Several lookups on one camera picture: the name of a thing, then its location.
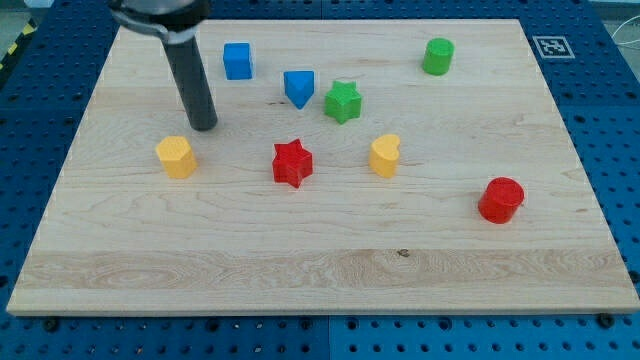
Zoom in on blue pentagon arrow block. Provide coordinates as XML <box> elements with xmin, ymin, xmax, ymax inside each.
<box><xmin>284</xmin><ymin>70</ymin><xmax>315</xmax><ymax>110</ymax></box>

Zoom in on red cylinder block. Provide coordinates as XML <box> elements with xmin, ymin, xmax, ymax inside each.
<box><xmin>478</xmin><ymin>177</ymin><xmax>525</xmax><ymax>224</ymax></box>

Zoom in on yellow heart block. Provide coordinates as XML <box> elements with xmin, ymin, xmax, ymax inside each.
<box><xmin>369</xmin><ymin>134</ymin><xmax>401</xmax><ymax>178</ymax></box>

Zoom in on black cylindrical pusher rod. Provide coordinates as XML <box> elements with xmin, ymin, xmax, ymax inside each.
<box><xmin>163</xmin><ymin>37</ymin><xmax>218</xmax><ymax>131</ymax></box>

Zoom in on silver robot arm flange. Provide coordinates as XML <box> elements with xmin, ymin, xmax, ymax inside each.
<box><xmin>107</xmin><ymin>0</ymin><xmax>211</xmax><ymax>45</ymax></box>

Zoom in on white fiducial marker tag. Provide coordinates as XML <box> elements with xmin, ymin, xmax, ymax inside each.
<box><xmin>532</xmin><ymin>35</ymin><xmax>575</xmax><ymax>59</ymax></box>

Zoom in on red star block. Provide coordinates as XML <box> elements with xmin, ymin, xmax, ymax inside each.
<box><xmin>272</xmin><ymin>139</ymin><xmax>313</xmax><ymax>188</ymax></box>

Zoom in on green cylinder block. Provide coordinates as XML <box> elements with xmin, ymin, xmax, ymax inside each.
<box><xmin>422</xmin><ymin>38</ymin><xmax>455</xmax><ymax>76</ymax></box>

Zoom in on blue cube block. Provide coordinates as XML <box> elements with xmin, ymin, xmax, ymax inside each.
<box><xmin>223</xmin><ymin>42</ymin><xmax>253</xmax><ymax>80</ymax></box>

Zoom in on yellow hexagon block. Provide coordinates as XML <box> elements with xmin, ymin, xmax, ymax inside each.
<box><xmin>155</xmin><ymin>136</ymin><xmax>198</xmax><ymax>179</ymax></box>

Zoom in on green star block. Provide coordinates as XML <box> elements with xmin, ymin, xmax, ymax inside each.
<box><xmin>324</xmin><ymin>80</ymin><xmax>362</xmax><ymax>124</ymax></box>

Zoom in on white cable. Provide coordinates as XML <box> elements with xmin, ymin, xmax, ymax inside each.
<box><xmin>610</xmin><ymin>14</ymin><xmax>640</xmax><ymax>47</ymax></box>

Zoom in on light wooden board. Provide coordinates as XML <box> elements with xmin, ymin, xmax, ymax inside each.
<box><xmin>7</xmin><ymin>19</ymin><xmax>639</xmax><ymax>317</ymax></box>

